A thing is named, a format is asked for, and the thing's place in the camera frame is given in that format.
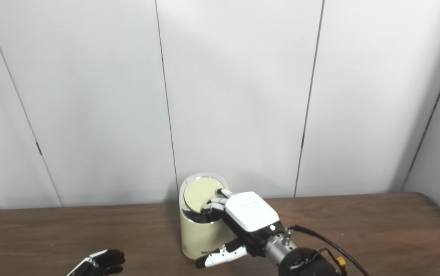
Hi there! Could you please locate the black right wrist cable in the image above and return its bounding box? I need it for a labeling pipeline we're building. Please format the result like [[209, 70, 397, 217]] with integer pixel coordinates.
[[288, 225, 370, 276]]

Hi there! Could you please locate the black bin liner bag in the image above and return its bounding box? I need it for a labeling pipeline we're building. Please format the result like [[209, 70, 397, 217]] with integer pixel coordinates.
[[181, 207, 222, 223]]

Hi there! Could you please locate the cream-colored bin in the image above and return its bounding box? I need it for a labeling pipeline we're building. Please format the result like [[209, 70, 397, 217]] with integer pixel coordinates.
[[179, 172, 236, 260]]

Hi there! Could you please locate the thin wire with yellow connector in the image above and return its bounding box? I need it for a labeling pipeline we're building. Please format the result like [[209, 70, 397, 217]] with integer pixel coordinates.
[[320, 248, 346, 269]]

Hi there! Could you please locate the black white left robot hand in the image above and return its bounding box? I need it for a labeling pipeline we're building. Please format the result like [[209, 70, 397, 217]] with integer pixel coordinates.
[[66, 249, 125, 276]]

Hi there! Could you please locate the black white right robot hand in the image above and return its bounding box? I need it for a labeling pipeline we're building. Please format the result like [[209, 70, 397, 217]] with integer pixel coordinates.
[[195, 188, 285, 269]]

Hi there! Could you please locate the round cream bin lid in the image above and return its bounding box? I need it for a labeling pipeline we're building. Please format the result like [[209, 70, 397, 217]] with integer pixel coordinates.
[[183, 177, 225, 213]]

